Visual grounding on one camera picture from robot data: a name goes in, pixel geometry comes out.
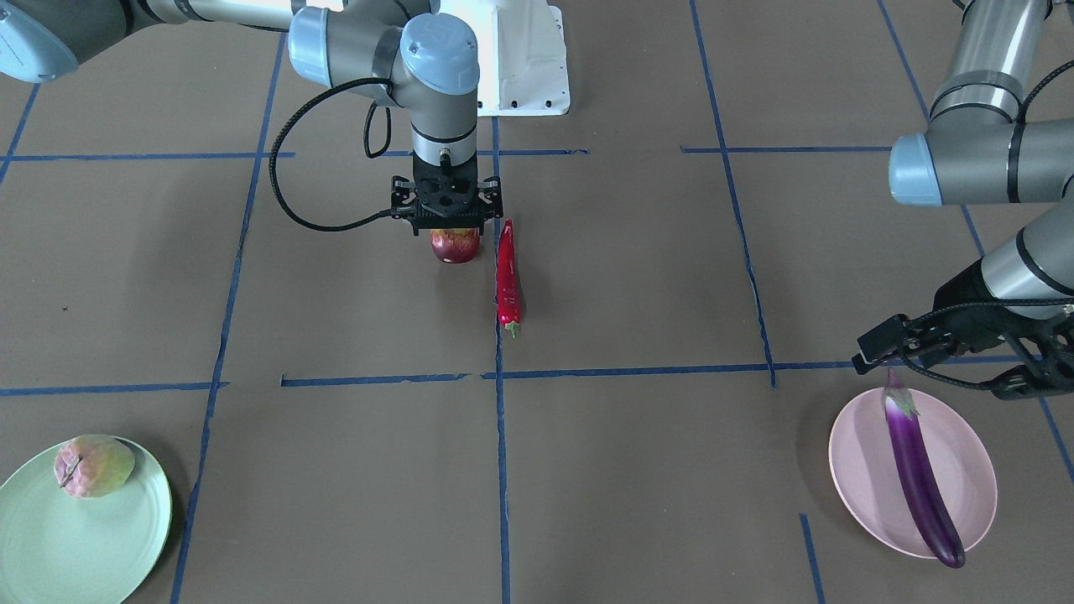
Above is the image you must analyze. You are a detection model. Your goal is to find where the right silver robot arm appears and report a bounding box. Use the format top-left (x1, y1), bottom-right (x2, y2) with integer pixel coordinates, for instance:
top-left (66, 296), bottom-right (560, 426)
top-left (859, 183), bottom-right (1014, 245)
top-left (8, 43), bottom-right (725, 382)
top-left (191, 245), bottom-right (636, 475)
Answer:
top-left (3, 1), bottom-right (503, 232)

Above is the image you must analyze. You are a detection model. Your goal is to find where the purple eggplant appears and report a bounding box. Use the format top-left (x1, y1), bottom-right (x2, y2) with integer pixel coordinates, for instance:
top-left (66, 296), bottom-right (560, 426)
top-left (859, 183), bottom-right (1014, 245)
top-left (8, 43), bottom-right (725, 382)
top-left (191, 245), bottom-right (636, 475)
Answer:
top-left (881, 366), bottom-right (966, 569)

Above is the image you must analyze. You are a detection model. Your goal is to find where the red chili pepper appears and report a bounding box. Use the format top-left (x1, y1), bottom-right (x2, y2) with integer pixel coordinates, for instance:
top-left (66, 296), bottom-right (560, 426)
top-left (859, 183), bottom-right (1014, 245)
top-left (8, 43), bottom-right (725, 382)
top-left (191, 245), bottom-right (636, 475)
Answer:
top-left (496, 221), bottom-right (523, 339)

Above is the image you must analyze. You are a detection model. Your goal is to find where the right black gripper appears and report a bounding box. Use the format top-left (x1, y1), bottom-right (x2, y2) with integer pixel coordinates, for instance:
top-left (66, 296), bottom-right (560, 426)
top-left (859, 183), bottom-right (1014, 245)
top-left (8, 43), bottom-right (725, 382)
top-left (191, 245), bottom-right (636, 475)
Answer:
top-left (413, 164), bottom-right (479, 229)

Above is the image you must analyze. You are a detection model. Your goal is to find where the pink green peach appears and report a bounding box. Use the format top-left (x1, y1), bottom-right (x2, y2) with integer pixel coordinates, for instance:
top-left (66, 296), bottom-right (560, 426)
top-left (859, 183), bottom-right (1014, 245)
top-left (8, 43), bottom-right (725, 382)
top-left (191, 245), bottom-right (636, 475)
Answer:
top-left (54, 435), bottom-right (135, 498)

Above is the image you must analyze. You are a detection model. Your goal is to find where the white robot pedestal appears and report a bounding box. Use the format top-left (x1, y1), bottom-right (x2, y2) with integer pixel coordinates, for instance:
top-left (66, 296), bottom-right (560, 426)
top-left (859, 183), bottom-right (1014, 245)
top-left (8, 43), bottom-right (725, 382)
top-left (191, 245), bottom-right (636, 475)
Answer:
top-left (440, 1), bottom-right (571, 117)

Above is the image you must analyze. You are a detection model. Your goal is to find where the green plate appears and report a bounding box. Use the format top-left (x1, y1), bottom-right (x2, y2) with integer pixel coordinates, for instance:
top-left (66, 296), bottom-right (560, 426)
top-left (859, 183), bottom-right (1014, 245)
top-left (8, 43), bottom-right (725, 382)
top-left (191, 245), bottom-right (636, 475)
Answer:
top-left (1, 438), bottom-right (173, 603)

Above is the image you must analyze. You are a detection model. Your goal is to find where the pink plate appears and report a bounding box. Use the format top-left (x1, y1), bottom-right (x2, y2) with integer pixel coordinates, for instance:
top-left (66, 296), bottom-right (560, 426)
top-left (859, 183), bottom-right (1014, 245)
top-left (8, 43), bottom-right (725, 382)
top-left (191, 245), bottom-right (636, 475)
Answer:
top-left (827, 388), bottom-right (998, 567)

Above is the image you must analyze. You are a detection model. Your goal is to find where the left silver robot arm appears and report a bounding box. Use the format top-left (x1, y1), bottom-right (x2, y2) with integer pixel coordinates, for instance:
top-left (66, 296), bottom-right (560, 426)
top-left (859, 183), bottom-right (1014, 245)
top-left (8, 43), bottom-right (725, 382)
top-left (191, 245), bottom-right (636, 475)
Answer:
top-left (852, 1), bottom-right (1073, 400)

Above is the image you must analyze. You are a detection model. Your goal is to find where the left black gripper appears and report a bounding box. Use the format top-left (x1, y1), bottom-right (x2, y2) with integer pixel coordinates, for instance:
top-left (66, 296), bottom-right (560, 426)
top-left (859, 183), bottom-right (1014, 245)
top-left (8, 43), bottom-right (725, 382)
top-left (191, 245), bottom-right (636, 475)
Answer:
top-left (852, 263), bottom-right (1073, 400)

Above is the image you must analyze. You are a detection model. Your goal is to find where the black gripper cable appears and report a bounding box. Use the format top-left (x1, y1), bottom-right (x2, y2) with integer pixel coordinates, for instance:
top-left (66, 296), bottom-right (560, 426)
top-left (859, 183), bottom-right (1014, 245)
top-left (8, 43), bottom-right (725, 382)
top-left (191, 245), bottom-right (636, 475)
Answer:
top-left (269, 77), bottom-right (416, 232)

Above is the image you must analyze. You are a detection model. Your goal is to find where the red yellow pomegranate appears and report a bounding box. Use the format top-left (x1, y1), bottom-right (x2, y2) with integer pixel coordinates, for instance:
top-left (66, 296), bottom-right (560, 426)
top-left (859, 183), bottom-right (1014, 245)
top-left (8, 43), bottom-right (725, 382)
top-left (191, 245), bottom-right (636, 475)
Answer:
top-left (430, 228), bottom-right (481, 264)

